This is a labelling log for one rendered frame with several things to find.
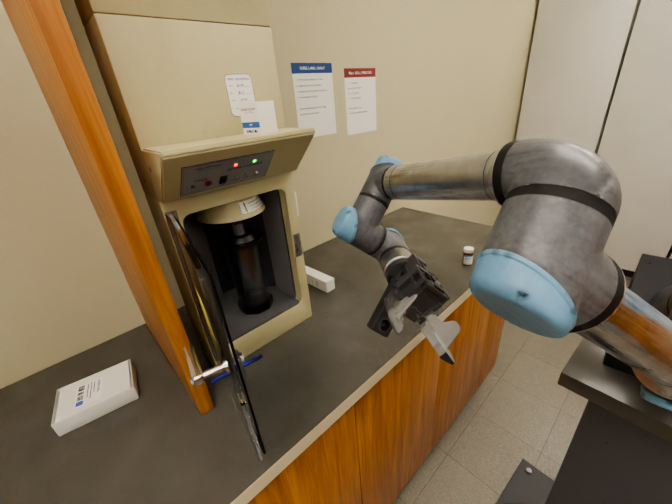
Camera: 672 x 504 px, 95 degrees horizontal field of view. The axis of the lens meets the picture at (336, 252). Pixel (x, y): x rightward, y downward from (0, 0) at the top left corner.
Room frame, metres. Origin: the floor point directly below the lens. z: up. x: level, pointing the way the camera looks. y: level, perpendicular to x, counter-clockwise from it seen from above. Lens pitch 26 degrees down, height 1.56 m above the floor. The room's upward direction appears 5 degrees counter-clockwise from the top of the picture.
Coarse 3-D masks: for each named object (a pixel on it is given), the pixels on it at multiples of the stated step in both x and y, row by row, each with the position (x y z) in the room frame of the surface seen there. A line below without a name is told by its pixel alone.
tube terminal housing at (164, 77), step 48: (96, 48) 0.65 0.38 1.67; (144, 48) 0.64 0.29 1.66; (192, 48) 0.69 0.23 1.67; (240, 48) 0.75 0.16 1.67; (144, 96) 0.62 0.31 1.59; (192, 96) 0.67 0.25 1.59; (144, 144) 0.60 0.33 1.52; (144, 192) 0.68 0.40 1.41; (240, 192) 0.71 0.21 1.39; (288, 192) 0.79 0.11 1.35; (288, 240) 0.81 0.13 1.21
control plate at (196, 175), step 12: (240, 156) 0.62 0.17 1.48; (252, 156) 0.64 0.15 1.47; (264, 156) 0.67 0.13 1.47; (192, 168) 0.56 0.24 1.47; (204, 168) 0.58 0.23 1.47; (216, 168) 0.60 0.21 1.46; (228, 168) 0.62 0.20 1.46; (240, 168) 0.65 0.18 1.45; (252, 168) 0.67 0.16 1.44; (264, 168) 0.70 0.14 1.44; (192, 180) 0.58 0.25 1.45; (204, 180) 0.60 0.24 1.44; (216, 180) 0.63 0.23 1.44; (228, 180) 0.65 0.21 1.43; (240, 180) 0.67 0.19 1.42; (180, 192) 0.59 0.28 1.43; (192, 192) 0.61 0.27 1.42
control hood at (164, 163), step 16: (288, 128) 0.77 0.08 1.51; (304, 128) 0.72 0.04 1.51; (176, 144) 0.62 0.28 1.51; (192, 144) 0.59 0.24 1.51; (208, 144) 0.57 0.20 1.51; (224, 144) 0.58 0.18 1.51; (240, 144) 0.60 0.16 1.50; (256, 144) 0.63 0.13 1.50; (272, 144) 0.66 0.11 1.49; (288, 144) 0.69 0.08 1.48; (304, 144) 0.73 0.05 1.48; (160, 160) 0.52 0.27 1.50; (176, 160) 0.53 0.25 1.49; (192, 160) 0.55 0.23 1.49; (208, 160) 0.58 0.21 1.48; (272, 160) 0.69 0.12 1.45; (288, 160) 0.73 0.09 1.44; (160, 176) 0.54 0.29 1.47; (176, 176) 0.55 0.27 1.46; (160, 192) 0.57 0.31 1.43; (176, 192) 0.58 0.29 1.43
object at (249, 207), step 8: (240, 200) 0.74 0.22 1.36; (248, 200) 0.75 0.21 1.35; (256, 200) 0.77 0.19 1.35; (216, 208) 0.72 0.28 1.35; (224, 208) 0.72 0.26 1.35; (232, 208) 0.72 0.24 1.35; (240, 208) 0.73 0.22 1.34; (248, 208) 0.74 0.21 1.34; (256, 208) 0.76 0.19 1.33; (264, 208) 0.79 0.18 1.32; (200, 216) 0.73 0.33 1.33; (208, 216) 0.72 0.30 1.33; (216, 216) 0.71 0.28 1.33; (224, 216) 0.71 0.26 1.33; (232, 216) 0.71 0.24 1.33; (240, 216) 0.72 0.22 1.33; (248, 216) 0.73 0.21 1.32
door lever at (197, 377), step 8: (192, 344) 0.41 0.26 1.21; (184, 352) 0.40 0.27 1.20; (192, 352) 0.39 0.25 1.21; (192, 360) 0.37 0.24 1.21; (192, 368) 0.36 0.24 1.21; (200, 368) 0.36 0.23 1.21; (216, 368) 0.35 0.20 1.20; (224, 368) 0.36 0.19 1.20; (192, 376) 0.34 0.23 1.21; (200, 376) 0.34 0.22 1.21; (208, 376) 0.35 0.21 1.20; (192, 384) 0.33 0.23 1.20
